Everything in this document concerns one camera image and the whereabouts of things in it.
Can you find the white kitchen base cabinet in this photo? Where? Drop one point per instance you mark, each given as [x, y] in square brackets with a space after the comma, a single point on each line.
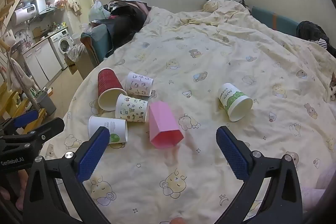
[39, 62]

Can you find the pink hexagonal cup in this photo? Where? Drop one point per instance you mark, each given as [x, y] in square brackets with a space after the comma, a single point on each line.
[162, 123]

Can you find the black clothes pile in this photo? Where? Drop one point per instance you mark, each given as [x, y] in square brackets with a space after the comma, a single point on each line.
[126, 18]

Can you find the white hanging plush cloth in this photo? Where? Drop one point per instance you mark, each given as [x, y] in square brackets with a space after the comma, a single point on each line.
[17, 73]

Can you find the white washing machine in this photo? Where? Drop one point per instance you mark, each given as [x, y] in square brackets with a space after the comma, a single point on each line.
[61, 45]

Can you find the yellow wooden frame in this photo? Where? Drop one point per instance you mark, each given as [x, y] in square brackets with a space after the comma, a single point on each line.
[11, 106]

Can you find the yellow bear print quilt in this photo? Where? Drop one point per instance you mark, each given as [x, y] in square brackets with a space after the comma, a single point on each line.
[210, 64]

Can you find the small cat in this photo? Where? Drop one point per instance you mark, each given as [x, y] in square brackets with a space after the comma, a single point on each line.
[333, 88]

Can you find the red paper cup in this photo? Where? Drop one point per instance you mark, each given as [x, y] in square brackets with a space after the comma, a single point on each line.
[109, 82]

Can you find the dark clothing heap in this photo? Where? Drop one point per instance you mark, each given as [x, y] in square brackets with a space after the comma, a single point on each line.
[311, 31]

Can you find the teal padded headboard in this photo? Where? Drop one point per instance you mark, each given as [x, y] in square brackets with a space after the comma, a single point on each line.
[275, 20]

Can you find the white cup green round label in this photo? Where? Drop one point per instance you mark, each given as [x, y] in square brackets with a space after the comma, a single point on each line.
[116, 125]

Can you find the person's left hand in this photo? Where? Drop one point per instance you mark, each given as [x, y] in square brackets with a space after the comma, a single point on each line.
[22, 178]

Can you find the white animal print cup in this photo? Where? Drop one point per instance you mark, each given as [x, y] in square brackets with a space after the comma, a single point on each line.
[131, 108]
[138, 83]

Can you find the striped cloth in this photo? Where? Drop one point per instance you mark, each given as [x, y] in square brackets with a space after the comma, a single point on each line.
[321, 43]

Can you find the range hood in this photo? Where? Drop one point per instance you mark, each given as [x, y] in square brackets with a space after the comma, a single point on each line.
[47, 11]

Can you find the grey trash bin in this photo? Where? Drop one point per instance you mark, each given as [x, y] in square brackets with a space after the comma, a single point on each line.
[47, 104]

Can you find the white plastic bag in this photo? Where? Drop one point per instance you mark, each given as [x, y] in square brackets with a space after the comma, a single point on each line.
[98, 12]

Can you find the pink cloth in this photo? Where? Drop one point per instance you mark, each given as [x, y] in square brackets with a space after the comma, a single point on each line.
[324, 182]

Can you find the teal armchair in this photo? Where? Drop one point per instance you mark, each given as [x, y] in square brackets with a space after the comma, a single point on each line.
[95, 39]

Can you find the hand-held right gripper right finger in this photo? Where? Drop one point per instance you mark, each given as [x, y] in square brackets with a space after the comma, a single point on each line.
[233, 157]

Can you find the white water heater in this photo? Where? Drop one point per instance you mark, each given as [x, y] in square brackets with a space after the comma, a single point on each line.
[25, 14]

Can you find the cardboard box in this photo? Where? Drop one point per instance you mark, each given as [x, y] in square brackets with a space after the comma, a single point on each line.
[71, 63]

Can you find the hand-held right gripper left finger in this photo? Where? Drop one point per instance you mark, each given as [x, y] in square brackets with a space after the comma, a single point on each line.
[93, 154]

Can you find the white cup green leafy print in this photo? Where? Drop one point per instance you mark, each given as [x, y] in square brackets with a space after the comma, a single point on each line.
[229, 98]

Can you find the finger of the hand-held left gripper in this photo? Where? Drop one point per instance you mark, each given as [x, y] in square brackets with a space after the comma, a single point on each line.
[25, 118]
[51, 127]

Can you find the cream pillow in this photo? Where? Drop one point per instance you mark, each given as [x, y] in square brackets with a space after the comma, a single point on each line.
[212, 6]

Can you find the beige hanging cloth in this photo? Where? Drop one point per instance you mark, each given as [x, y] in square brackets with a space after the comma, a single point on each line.
[75, 6]

